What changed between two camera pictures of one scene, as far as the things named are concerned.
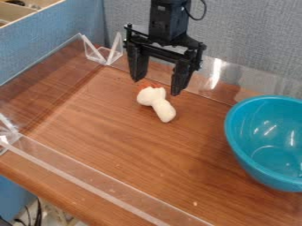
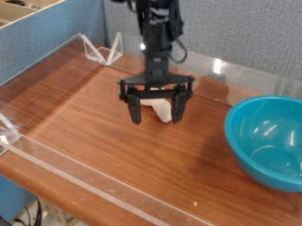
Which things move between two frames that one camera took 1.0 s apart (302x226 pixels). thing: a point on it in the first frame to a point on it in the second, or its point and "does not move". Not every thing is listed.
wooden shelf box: [15, 10] does not move
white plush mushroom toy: [154, 96] does not move
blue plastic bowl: [263, 133] does not move
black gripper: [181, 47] to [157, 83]
